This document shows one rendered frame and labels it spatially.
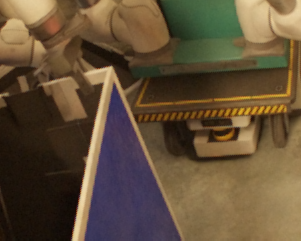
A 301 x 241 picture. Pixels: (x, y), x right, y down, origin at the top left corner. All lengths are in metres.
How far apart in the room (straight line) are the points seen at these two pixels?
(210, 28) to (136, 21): 0.32
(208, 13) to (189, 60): 0.21
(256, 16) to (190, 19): 0.38
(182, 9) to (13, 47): 0.79
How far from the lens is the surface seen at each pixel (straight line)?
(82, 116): 1.49
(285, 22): 1.94
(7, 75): 3.54
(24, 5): 1.28
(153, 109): 2.32
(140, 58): 2.32
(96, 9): 2.29
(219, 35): 2.35
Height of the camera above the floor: 1.65
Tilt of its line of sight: 35 degrees down
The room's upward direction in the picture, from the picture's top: 22 degrees counter-clockwise
